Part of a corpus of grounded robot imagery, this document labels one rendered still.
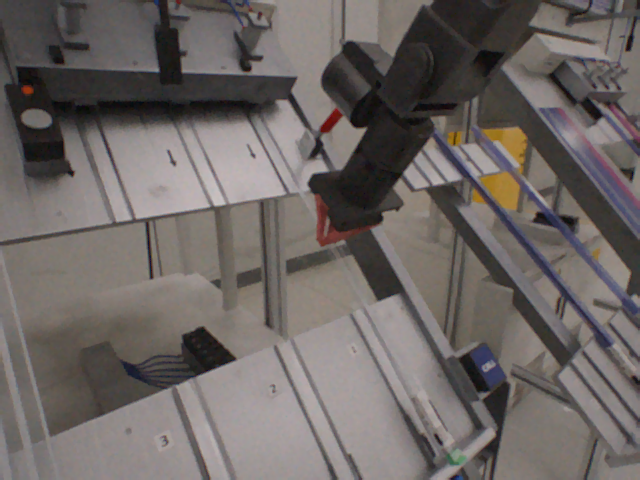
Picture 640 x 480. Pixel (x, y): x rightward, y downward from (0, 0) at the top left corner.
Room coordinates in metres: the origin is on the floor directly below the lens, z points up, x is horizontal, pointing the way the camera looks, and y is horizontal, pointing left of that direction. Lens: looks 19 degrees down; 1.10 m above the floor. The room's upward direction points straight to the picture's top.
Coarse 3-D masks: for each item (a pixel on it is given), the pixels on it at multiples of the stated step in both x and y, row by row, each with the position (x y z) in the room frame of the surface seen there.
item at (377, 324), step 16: (272, 144) 0.58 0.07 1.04; (288, 160) 0.57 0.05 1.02; (288, 176) 0.55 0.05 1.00; (304, 192) 0.54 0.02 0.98; (304, 208) 0.53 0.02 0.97; (336, 256) 0.48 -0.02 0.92; (352, 272) 0.47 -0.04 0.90; (352, 288) 0.45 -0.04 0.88; (368, 304) 0.44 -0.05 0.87; (368, 320) 0.43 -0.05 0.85; (384, 336) 0.41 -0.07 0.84; (400, 352) 0.41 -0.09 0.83; (400, 368) 0.39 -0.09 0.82; (416, 384) 0.38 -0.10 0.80; (448, 448) 0.34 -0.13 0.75
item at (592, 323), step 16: (448, 144) 0.71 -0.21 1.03; (464, 176) 0.68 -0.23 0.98; (480, 192) 0.65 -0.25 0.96; (496, 208) 0.63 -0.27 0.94; (512, 224) 0.61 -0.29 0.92; (528, 240) 0.60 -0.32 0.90; (544, 256) 0.58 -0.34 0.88; (544, 272) 0.57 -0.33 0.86; (560, 288) 0.55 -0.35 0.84; (576, 304) 0.53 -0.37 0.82; (592, 320) 0.51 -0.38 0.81; (608, 336) 0.50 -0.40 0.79
